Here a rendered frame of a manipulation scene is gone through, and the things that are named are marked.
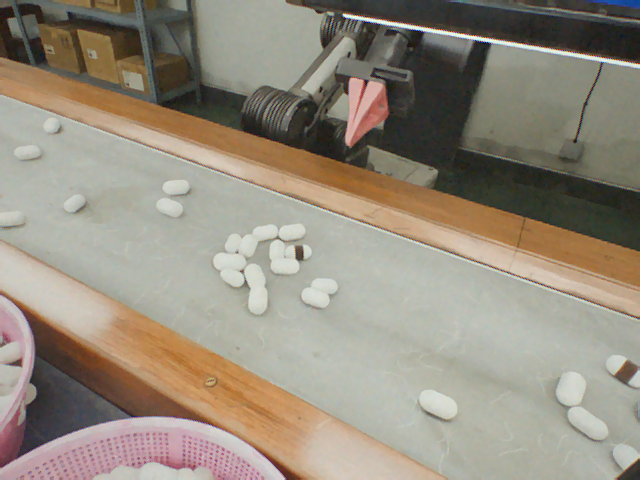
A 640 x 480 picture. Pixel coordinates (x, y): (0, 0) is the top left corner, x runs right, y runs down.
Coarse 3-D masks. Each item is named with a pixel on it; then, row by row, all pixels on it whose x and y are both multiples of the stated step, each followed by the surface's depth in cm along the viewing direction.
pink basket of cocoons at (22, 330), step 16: (0, 304) 40; (0, 320) 41; (16, 320) 39; (16, 336) 40; (32, 336) 38; (32, 352) 36; (32, 368) 36; (16, 400) 33; (0, 416) 31; (16, 416) 35; (0, 432) 31; (16, 432) 36; (0, 448) 33; (16, 448) 37; (0, 464) 34
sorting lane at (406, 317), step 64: (0, 128) 76; (64, 128) 78; (0, 192) 60; (64, 192) 61; (128, 192) 62; (192, 192) 64; (256, 192) 65; (64, 256) 50; (128, 256) 51; (192, 256) 52; (256, 256) 53; (320, 256) 54; (384, 256) 55; (448, 256) 56; (192, 320) 44; (256, 320) 44; (320, 320) 45; (384, 320) 46; (448, 320) 46; (512, 320) 47; (576, 320) 48; (320, 384) 39; (384, 384) 39; (448, 384) 40; (512, 384) 40; (448, 448) 35; (512, 448) 35; (576, 448) 36
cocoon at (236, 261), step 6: (216, 258) 49; (222, 258) 49; (228, 258) 49; (234, 258) 49; (240, 258) 49; (216, 264) 49; (222, 264) 49; (228, 264) 49; (234, 264) 49; (240, 264) 49; (240, 270) 50
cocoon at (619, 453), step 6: (618, 450) 35; (624, 450) 34; (630, 450) 34; (618, 456) 34; (624, 456) 34; (630, 456) 34; (636, 456) 34; (618, 462) 35; (624, 462) 34; (630, 462) 34; (624, 468) 34
